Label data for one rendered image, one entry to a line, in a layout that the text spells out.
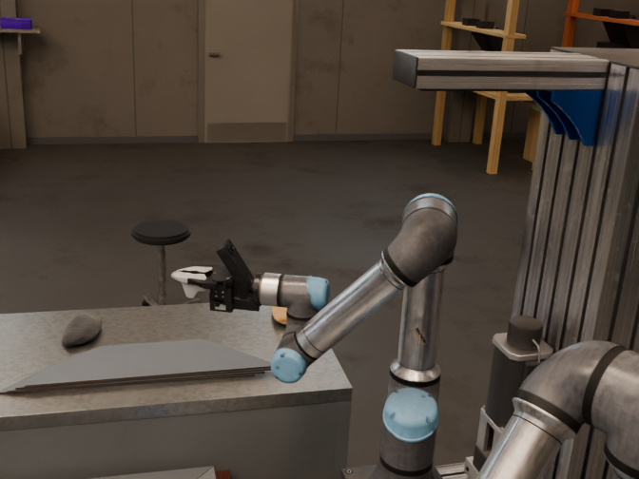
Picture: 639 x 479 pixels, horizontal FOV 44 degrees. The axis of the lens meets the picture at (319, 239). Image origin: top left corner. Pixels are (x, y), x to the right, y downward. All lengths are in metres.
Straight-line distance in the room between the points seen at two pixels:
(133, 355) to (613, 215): 1.44
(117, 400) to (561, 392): 1.31
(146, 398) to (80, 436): 0.19
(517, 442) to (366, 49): 8.78
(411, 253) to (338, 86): 8.20
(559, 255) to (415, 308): 0.43
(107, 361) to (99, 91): 7.15
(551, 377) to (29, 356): 1.62
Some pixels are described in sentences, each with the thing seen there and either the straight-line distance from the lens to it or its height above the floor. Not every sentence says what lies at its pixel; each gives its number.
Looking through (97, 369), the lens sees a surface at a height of 1.07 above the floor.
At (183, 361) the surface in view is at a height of 1.07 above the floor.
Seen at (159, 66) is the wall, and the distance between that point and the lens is 9.25.
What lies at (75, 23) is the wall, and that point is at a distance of 9.17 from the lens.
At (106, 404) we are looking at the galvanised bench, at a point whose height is 1.05.
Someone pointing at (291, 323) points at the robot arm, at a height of 1.37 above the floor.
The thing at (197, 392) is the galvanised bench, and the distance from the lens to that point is 2.15.
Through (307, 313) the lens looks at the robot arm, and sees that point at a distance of 1.77.
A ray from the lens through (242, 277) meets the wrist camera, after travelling 1.78.
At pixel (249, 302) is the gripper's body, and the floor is 1.40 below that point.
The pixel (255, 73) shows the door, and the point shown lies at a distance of 9.37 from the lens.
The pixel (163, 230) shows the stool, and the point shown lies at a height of 0.62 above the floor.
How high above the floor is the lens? 2.16
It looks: 20 degrees down
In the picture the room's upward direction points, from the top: 3 degrees clockwise
